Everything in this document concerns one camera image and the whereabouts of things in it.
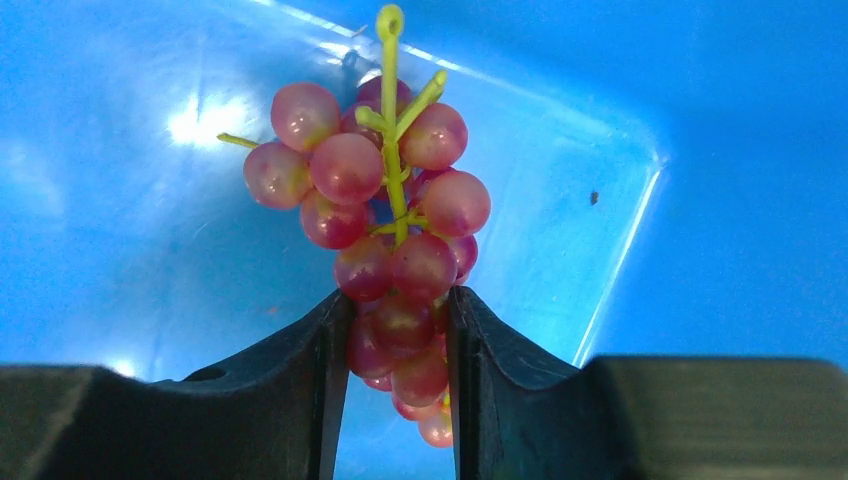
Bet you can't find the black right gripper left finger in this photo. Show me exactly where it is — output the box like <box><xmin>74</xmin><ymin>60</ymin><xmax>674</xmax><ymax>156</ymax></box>
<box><xmin>1</xmin><ymin>293</ymin><xmax>355</xmax><ymax>479</ymax></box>

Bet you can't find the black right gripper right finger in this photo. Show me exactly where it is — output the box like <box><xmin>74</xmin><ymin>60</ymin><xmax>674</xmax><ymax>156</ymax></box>
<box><xmin>447</xmin><ymin>287</ymin><xmax>847</xmax><ymax>479</ymax></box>

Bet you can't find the light purple grape bunch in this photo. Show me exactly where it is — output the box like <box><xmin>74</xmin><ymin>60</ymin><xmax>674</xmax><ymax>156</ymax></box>
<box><xmin>219</xmin><ymin>4</ymin><xmax>491</xmax><ymax>448</ymax></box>

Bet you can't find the blue plastic bin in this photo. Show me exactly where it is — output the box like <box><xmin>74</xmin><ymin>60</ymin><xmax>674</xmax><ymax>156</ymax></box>
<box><xmin>1</xmin><ymin>1</ymin><xmax>847</xmax><ymax>479</ymax></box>

